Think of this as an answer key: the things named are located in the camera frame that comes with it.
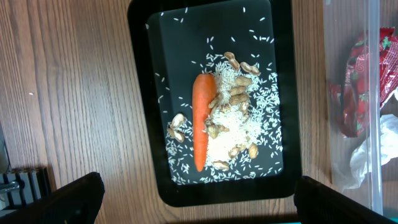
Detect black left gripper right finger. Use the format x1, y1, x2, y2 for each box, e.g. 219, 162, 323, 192
294, 176, 395, 224

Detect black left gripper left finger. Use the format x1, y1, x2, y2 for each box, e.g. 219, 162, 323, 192
1, 172, 105, 224

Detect white tissue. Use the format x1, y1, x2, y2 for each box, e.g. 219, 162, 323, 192
338, 90, 398, 190

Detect pile of white rice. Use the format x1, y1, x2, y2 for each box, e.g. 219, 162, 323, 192
144, 6, 284, 186

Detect peanut shells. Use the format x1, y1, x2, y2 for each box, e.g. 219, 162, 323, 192
167, 52, 262, 171

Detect red snack wrapper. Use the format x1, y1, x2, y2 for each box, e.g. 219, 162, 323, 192
328, 27, 397, 138

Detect orange carrot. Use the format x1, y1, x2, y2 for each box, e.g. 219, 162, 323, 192
192, 73, 217, 172

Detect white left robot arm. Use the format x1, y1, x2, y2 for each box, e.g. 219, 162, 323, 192
1, 128, 389, 223

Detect black tray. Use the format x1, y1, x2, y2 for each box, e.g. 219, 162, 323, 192
127, 0, 302, 207

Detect clear plastic bin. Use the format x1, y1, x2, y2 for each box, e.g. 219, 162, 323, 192
323, 0, 397, 219

